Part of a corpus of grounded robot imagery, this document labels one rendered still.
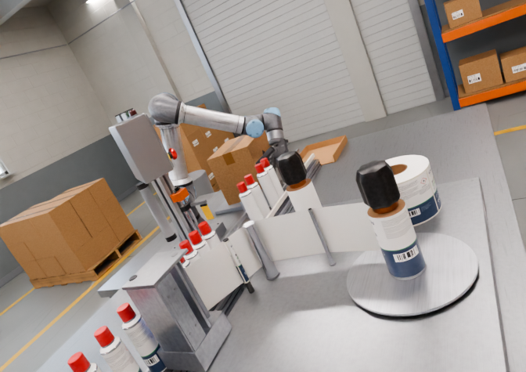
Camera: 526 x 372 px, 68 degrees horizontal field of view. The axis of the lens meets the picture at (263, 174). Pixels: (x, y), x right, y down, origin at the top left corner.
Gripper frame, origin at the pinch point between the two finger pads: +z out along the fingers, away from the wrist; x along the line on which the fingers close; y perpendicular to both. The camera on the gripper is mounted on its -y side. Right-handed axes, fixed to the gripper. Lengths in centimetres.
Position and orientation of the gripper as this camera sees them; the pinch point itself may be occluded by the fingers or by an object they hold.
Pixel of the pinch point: (279, 185)
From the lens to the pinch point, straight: 174.9
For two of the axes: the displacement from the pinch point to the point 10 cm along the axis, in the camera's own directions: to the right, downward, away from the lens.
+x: 5.3, 0.6, 8.4
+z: 1.4, 9.8, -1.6
